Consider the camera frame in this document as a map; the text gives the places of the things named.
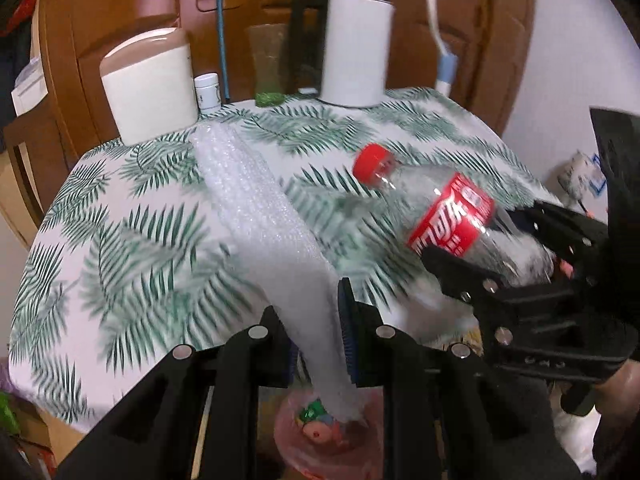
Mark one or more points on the cardboard box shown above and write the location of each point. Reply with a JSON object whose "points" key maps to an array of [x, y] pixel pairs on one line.
{"points": [[45, 435]]}

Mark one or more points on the person's right forearm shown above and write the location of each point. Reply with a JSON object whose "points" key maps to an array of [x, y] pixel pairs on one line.
{"points": [[622, 410]]}

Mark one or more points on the white electric kettle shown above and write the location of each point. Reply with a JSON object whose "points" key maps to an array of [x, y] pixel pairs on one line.
{"points": [[356, 50]]}

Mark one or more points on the white blue bag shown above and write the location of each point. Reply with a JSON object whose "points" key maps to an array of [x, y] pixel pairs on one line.
{"points": [[580, 177]]}

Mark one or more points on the white cloth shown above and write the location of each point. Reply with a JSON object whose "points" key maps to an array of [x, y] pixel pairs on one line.
{"points": [[575, 440]]}

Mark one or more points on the pink trash bin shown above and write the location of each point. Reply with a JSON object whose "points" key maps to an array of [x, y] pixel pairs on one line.
{"points": [[295, 455]]}

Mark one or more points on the pink lid with red knob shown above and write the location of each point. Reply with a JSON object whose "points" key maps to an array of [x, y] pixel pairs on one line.
{"points": [[318, 432]]}

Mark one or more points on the white storage box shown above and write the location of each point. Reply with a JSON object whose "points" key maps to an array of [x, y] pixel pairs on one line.
{"points": [[30, 87]]}

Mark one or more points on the leaf printed tablecloth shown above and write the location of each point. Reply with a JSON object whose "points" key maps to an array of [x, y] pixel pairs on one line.
{"points": [[150, 240]]}

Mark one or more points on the clear bottle with red label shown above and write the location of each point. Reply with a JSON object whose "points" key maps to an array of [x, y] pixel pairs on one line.
{"points": [[450, 215]]}

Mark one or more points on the clear glass vase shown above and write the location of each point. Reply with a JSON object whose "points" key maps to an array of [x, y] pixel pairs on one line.
{"points": [[267, 65]]}

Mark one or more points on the small white bottle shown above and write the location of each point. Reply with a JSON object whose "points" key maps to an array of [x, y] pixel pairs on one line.
{"points": [[207, 94]]}

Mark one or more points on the brown wooden wardrobe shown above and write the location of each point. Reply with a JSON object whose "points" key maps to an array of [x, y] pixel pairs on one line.
{"points": [[125, 0]]}

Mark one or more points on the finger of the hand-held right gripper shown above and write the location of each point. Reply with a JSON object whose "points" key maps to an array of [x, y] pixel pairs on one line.
{"points": [[480, 285], [575, 232]]}

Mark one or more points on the white bubble wrap sheet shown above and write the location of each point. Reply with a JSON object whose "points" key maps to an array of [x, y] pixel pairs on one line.
{"points": [[260, 210]]}

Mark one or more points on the wooden chair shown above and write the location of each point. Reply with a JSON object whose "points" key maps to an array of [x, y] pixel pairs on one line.
{"points": [[30, 170]]}

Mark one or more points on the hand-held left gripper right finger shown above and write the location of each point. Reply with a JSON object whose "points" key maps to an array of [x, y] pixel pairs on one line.
{"points": [[347, 332]]}

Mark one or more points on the white container with beige lid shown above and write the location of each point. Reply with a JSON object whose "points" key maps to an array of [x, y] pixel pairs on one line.
{"points": [[150, 90]]}

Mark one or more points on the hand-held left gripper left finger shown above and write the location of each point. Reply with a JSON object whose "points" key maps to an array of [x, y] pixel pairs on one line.
{"points": [[272, 355]]}

